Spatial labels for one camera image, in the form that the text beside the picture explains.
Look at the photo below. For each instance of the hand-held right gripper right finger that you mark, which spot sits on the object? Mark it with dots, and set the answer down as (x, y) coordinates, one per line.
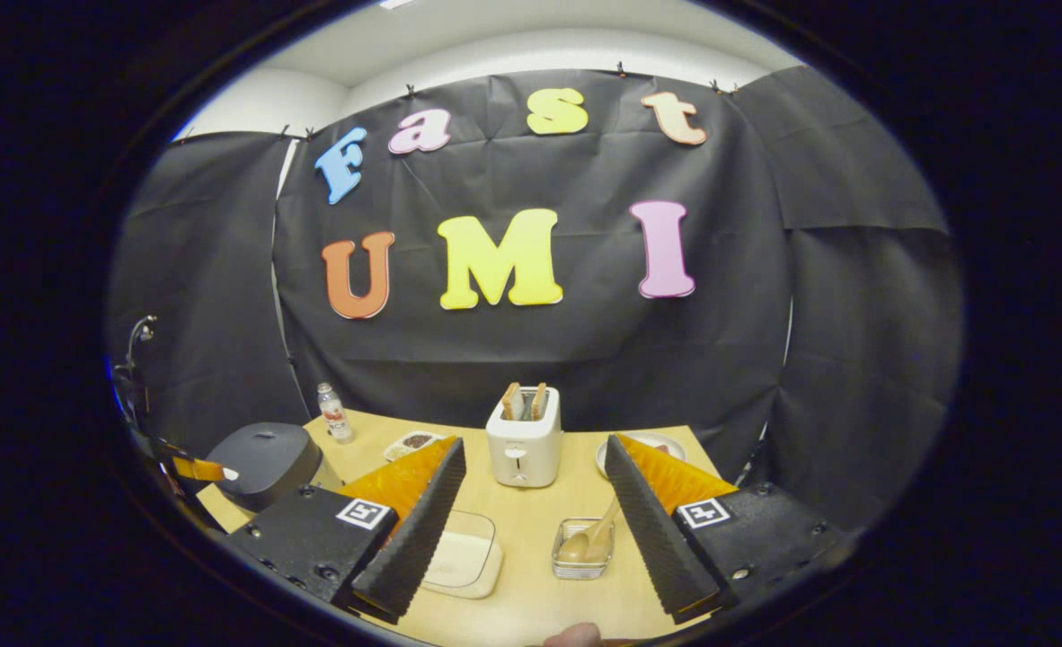
(648, 530)

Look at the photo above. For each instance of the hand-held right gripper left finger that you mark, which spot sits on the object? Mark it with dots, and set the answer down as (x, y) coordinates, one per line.
(423, 521)

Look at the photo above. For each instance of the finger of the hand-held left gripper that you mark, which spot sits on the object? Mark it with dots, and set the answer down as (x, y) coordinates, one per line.
(199, 469)

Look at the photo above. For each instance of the clear container of rice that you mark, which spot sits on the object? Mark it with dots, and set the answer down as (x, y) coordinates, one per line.
(468, 557)

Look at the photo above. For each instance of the dark grey rice cooker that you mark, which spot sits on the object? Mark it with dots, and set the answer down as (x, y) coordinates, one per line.
(266, 463)

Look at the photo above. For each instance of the wooden spoon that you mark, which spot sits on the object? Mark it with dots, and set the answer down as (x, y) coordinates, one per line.
(576, 544)

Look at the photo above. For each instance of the clear glass chopstick holder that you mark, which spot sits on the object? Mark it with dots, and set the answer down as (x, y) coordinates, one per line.
(585, 568)

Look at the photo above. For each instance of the white divided dish of beans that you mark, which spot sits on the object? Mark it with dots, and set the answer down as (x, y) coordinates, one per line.
(416, 443)

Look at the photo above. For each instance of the white plate with red food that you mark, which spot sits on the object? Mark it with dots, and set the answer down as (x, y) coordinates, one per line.
(657, 443)

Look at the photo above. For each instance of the white toaster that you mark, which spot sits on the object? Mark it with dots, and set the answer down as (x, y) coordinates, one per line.
(524, 449)

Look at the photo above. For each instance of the small clear drink bottle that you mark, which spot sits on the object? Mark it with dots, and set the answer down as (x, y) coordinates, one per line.
(336, 418)

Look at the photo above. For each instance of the toast slice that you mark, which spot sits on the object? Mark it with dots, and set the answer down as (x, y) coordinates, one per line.
(511, 402)
(539, 401)

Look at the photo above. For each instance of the black backdrop cloth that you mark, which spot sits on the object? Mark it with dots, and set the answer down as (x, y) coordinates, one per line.
(765, 314)

